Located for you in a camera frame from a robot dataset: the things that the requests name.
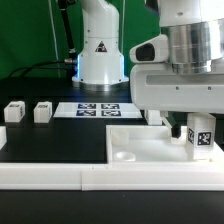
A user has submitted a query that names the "white marker sheet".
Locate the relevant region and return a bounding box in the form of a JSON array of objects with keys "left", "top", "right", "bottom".
[{"left": 54, "top": 102, "right": 141, "bottom": 119}]

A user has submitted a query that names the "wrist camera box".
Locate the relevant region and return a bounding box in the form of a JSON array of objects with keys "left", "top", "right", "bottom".
[{"left": 129, "top": 34, "right": 169, "bottom": 64}]

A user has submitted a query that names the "white square table top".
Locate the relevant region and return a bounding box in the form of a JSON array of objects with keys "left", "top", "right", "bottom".
[{"left": 106, "top": 125, "right": 224, "bottom": 165}]

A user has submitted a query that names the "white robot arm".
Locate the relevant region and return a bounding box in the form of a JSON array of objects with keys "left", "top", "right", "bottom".
[{"left": 56, "top": 0, "right": 224, "bottom": 114}]

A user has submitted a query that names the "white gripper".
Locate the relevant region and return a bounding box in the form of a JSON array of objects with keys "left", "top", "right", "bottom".
[{"left": 130, "top": 64, "right": 224, "bottom": 138}]

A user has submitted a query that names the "white hanging cable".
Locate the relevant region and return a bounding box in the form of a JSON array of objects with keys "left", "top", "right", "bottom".
[{"left": 47, "top": 0, "right": 62, "bottom": 78}]

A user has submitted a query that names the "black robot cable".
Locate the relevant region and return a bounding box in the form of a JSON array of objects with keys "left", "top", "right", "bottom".
[{"left": 7, "top": 0, "right": 78, "bottom": 78}]

